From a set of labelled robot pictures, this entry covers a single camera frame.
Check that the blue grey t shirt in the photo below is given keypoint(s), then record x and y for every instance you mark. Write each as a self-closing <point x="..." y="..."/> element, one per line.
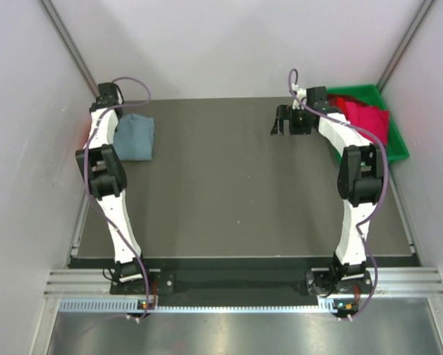
<point x="134" y="138"/>

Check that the dark red t shirt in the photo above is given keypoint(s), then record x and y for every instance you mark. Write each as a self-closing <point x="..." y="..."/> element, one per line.
<point x="331" y="98"/>

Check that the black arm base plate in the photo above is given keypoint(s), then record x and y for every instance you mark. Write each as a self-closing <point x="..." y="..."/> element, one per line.
<point x="224" y="283"/>

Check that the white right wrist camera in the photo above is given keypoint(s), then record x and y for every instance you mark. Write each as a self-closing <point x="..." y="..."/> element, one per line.
<point x="299" y="94"/>

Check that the grey slotted cable duct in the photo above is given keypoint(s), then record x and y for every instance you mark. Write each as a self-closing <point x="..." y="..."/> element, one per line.
<point x="136" y="306"/>

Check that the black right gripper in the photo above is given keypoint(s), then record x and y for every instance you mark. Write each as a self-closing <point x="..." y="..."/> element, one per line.
<point x="284" y="112"/>

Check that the green plastic bin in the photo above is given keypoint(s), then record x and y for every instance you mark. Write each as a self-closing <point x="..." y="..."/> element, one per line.
<point x="368" y="95"/>

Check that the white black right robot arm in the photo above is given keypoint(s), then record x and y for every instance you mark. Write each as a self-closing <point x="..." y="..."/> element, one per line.
<point x="362" y="179"/>

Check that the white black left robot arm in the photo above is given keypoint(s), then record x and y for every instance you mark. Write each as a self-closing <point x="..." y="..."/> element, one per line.
<point x="105" y="181"/>

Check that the pink t shirt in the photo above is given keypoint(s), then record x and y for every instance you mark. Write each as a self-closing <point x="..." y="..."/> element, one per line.
<point x="370" y="118"/>

